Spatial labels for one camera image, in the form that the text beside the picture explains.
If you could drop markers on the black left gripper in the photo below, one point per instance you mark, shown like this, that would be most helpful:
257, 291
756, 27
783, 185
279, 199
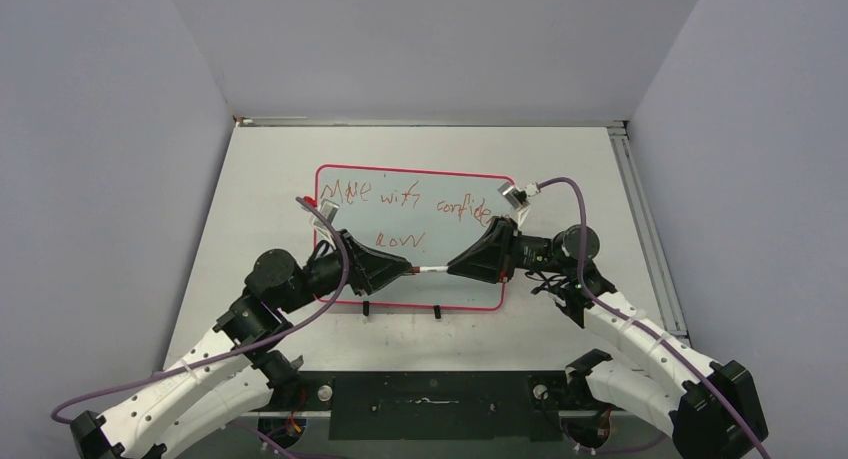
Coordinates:
368, 268

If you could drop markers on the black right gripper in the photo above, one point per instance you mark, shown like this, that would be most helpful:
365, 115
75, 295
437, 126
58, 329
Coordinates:
493, 257

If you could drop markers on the whiteboard with pink frame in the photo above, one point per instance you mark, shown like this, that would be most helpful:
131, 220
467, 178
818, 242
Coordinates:
429, 217

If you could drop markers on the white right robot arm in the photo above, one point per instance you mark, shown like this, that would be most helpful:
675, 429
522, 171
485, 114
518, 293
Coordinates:
708, 409

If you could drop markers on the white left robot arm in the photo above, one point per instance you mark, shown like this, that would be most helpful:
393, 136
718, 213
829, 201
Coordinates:
235, 367

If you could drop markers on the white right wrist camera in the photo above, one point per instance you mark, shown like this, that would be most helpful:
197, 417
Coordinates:
519, 199

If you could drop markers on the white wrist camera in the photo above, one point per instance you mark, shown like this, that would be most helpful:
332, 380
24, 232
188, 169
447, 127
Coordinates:
326, 212
519, 199

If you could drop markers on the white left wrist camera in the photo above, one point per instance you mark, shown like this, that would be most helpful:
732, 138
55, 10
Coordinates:
326, 212

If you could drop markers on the aluminium rail frame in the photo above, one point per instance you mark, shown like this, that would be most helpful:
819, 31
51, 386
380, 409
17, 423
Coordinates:
270, 162

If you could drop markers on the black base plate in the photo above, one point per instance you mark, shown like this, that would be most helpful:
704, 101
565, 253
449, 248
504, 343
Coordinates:
394, 406

